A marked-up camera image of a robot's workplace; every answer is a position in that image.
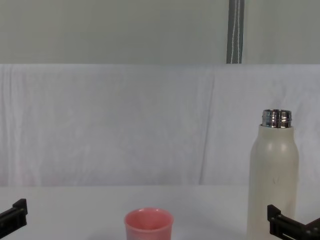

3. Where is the cream vacuum bottle steel neck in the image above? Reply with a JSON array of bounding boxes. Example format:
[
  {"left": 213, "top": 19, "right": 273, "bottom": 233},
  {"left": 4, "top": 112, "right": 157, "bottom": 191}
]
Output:
[{"left": 246, "top": 108, "right": 301, "bottom": 240}]

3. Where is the white table cloth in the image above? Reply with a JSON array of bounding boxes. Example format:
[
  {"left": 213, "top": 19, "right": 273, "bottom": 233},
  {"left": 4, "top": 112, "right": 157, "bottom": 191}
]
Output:
[{"left": 0, "top": 184, "right": 320, "bottom": 240}]

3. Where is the white wrinkled curtain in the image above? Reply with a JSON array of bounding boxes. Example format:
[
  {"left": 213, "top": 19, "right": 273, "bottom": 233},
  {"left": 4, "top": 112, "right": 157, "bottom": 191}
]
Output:
[{"left": 0, "top": 63, "right": 320, "bottom": 187}]

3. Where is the pink cup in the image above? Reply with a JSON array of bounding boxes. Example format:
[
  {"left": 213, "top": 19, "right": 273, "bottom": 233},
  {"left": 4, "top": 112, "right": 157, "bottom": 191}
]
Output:
[{"left": 123, "top": 206, "right": 175, "bottom": 240}]

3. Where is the grey striped post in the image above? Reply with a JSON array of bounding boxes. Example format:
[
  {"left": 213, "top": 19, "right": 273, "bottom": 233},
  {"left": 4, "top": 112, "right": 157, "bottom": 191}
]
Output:
[{"left": 226, "top": 0, "right": 245, "bottom": 65}]

